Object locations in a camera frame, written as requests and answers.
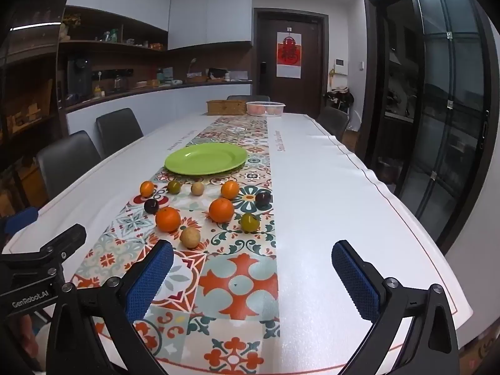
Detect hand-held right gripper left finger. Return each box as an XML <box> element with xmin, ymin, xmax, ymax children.
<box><xmin>46</xmin><ymin>239</ymin><xmax>175</xmax><ymax>375</ymax></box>

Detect patterned table runner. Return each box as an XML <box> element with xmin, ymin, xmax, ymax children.
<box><xmin>70</xmin><ymin>114</ymin><xmax>282</xmax><ymax>375</ymax></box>

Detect glass sliding door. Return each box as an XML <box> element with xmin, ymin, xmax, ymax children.
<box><xmin>394</xmin><ymin>0</ymin><xmax>497</xmax><ymax>243</ymax></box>

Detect black coffee machine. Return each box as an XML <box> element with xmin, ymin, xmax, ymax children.
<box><xmin>66</xmin><ymin>57</ymin><xmax>92</xmax><ymax>102</ymax></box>

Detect wicker box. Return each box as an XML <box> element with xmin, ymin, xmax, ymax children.
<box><xmin>206</xmin><ymin>99</ymin><xmax>247</xmax><ymax>116</ymax></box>

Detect white upper cabinet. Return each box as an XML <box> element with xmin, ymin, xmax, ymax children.
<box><xmin>168</xmin><ymin>0</ymin><xmax>254</xmax><ymax>51</ymax></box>

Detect green plate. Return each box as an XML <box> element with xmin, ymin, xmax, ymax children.
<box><xmin>164</xmin><ymin>142</ymin><xmax>248</xmax><ymax>176</ymax></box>

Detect metal pot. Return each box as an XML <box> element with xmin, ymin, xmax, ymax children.
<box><xmin>377</xmin><ymin>158</ymin><xmax>403</xmax><ymax>184</ymax></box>

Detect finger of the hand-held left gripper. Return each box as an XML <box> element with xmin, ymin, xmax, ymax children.
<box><xmin>4</xmin><ymin>207</ymin><xmax>40</xmax><ymax>236</ymax></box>
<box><xmin>0</xmin><ymin>224</ymin><xmax>87</xmax><ymax>279</ymax></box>

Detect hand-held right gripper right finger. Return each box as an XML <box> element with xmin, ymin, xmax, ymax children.
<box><xmin>331</xmin><ymin>239</ymin><xmax>460</xmax><ymax>375</ymax></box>

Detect red and white door poster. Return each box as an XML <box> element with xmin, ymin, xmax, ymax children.
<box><xmin>277</xmin><ymin>31</ymin><xmax>303</xmax><ymax>78</ymax></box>

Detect dark bags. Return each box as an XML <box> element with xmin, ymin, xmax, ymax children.
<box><xmin>326</xmin><ymin>88</ymin><xmax>354</xmax><ymax>112</ymax></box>

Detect white plastic basket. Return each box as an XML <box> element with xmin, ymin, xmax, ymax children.
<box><xmin>246</xmin><ymin>101</ymin><xmax>287</xmax><ymax>118</ymax></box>

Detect dark wooden door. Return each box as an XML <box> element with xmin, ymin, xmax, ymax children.
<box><xmin>253</xmin><ymin>8</ymin><xmax>329</xmax><ymax>115</ymax></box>

